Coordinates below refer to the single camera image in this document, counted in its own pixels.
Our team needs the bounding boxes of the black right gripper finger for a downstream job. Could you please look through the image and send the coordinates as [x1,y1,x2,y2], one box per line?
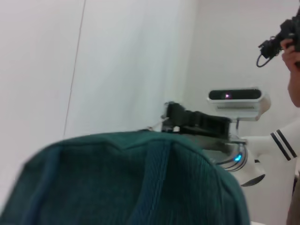
[161,101,188,133]

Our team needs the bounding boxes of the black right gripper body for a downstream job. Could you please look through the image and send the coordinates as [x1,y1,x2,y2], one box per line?
[180,110,235,142]

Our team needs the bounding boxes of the dark teal fabric lunch bag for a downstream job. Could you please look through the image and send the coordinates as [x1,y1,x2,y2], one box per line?
[0,130,252,225]

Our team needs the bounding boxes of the person's bare hand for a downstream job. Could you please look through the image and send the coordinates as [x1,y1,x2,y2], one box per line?
[280,38,300,72]

